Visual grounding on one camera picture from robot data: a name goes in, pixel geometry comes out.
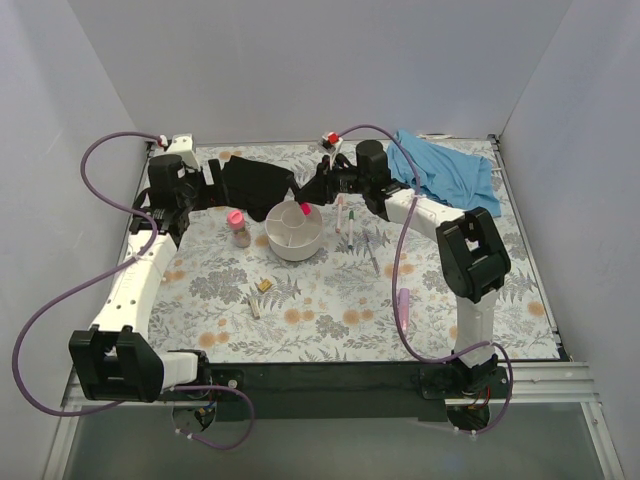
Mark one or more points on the green capped white marker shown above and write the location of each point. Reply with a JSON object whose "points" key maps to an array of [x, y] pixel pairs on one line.
{"points": [[351, 218]]}

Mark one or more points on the orange capped white marker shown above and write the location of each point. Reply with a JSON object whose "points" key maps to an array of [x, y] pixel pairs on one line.
{"points": [[339, 214]]}

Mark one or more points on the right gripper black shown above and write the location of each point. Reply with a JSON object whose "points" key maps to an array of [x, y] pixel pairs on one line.
{"points": [[324, 181]]}

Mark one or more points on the small beige eraser stick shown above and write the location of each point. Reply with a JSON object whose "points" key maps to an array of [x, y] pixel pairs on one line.
{"points": [[253, 304]]}

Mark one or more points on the gold binder clip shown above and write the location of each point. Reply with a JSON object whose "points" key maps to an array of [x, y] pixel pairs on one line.
{"points": [[264, 286]]}

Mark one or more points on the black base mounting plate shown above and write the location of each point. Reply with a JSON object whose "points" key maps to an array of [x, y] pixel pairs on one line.
{"points": [[445, 379]]}

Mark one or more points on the black folded cloth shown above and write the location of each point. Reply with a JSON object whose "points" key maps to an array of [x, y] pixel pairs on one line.
{"points": [[254, 186]]}

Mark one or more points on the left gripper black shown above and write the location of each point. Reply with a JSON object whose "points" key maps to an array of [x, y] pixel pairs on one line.
{"points": [[215, 181]]}

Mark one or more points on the purple highlighter pink cap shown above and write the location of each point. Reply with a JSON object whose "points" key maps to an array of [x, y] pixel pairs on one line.
{"points": [[403, 308]]}

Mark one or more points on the pink capped small bottle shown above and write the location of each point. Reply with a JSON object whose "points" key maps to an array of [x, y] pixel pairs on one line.
{"points": [[237, 225]]}

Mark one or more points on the floral patterned table mat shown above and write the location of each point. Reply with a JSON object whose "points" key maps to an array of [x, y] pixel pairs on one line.
{"points": [[331, 306]]}

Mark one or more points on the blue cloth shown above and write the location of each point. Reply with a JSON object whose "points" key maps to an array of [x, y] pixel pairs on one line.
{"points": [[451, 177]]}

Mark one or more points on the aluminium frame rail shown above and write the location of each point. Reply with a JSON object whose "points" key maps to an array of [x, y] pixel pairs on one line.
{"points": [[545, 382]]}

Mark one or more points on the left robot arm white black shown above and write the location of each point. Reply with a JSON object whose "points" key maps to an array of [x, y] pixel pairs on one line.
{"points": [[113, 358]]}

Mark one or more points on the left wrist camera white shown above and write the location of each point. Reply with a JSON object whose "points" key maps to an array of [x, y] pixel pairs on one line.
{"points": [[185, 147]]}

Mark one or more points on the white round divided organizer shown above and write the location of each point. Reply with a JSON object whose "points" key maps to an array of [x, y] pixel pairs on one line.
{"points": [[294, 231]]}

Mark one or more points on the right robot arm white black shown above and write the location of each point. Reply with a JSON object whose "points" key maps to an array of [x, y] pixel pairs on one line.
{"points": [[474, 260]]}

